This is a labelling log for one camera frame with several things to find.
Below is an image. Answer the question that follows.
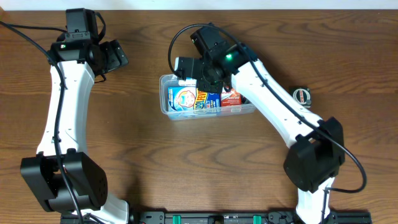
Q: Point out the red Panadol box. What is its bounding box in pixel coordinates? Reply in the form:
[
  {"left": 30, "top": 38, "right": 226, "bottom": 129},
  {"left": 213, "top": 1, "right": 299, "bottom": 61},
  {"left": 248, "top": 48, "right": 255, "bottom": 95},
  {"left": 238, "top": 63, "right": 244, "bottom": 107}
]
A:
[{"left": 220, "top": 88, "right": 242, "bottom": 107}]

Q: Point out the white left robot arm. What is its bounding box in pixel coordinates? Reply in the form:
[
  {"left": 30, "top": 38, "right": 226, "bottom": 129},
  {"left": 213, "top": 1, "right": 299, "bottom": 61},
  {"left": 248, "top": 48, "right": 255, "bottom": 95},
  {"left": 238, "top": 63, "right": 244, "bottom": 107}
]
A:
[{"left": 21, "top": 8, "right": 129, "bottom": 223}]

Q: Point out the green Zam-Buk ointment box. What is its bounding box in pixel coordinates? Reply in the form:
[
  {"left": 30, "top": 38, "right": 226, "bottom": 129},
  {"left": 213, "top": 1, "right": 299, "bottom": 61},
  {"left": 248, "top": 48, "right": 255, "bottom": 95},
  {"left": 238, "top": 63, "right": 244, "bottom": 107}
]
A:
[{"left": 289, "top": 86, "right": 312, "bottom": 108}]

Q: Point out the blue Cool Fever box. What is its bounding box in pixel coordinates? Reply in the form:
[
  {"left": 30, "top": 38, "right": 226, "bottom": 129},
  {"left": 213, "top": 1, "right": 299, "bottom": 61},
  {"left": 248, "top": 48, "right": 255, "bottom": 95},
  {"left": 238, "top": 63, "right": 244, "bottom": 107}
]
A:
[{"left": 167, "top": 86, "right": 221, "bottom": 111}]

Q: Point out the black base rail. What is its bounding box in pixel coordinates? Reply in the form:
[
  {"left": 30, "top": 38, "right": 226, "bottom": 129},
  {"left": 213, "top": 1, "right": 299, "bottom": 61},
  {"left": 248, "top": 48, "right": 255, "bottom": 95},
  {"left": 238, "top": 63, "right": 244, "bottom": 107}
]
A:
[{"left": 130, "top": 210, "right": 373, "bottom": 224}]

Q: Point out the white Panadol box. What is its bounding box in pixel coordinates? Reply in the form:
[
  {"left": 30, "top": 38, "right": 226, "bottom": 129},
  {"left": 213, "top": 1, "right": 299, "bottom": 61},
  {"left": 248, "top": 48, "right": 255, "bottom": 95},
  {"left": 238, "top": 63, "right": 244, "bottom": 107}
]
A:
[{"left": 175, "top": 57, "right": 197, "bottom": 86}]

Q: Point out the clear plastic container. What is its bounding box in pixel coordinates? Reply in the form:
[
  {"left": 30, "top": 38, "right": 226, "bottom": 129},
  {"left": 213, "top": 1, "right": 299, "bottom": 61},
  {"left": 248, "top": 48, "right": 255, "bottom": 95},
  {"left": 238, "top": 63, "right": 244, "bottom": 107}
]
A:
[{"left": 159, "top": 75, "right": 256, "bottom": 120}]

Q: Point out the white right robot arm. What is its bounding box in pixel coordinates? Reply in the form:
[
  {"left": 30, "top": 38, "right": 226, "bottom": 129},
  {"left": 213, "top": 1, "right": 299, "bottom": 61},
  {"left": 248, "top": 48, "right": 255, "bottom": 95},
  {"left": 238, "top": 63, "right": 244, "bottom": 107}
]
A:
[{"left": 170, "top": 24, "right": 345, "bottom": 223}]

